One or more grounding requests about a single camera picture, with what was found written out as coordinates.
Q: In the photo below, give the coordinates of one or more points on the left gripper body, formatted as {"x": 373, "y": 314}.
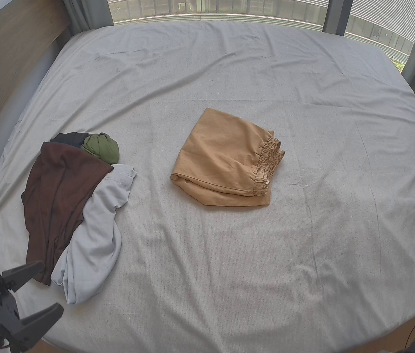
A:
{"x": 5, "y": 307}

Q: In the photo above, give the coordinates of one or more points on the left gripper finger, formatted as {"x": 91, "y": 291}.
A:
{"x": 38, "y": 322}
{"x": 20, "y": 272}

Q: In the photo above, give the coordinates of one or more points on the tan shorts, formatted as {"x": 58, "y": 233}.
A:
{"x": 222, "y": 160}

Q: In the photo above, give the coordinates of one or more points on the pale blue garment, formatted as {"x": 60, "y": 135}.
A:
{"x": 93, "y": 241}

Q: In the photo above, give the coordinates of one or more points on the brown garment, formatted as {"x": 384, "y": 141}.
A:
{"x": 60, "y": 197}

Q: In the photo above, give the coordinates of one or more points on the dark grey garment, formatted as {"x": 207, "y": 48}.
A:
{"x": 66, "y": 138}

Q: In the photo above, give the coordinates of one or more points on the green garment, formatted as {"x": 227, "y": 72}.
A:
{"x": 100, "y": 147}

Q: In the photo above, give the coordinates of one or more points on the bed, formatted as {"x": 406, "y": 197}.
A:
{"x": 229, "y": 68}

